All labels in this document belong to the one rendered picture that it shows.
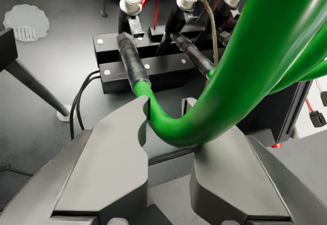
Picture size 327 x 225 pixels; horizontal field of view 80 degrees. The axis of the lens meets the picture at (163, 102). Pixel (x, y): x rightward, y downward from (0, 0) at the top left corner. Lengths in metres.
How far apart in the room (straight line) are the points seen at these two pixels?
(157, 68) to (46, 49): 0.31
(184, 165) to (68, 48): 0.41
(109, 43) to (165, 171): 0.27
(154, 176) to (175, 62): 0.23
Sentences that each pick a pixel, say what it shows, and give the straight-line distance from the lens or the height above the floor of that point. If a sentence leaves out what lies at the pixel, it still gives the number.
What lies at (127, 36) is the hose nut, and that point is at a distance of 0.24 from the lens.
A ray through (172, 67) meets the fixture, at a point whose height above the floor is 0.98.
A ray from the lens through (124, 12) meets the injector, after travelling 0.28.
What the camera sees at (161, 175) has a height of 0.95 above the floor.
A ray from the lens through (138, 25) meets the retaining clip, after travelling 0.28.
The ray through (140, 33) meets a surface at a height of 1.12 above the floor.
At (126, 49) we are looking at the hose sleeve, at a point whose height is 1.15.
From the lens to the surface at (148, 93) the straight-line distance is 0.16.
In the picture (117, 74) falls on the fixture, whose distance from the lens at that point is 0.39.
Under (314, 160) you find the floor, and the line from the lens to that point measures 2.15.
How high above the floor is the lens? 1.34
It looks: 70 degrees down
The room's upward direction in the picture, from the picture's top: 48 degrees clockwise
